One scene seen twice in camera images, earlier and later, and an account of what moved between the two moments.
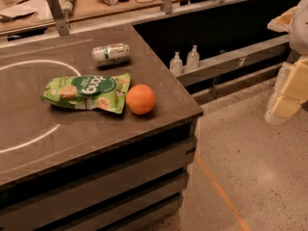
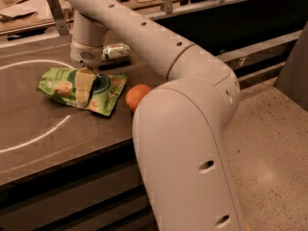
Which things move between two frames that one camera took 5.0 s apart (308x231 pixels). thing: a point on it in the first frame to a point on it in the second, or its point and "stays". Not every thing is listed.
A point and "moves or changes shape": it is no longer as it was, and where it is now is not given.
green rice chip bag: (89, 92) moves or changes shape
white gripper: (300, 28) to (86, 56)
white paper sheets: (34, 12) stays
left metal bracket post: (58, 13) stays
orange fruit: (141, 98) stays
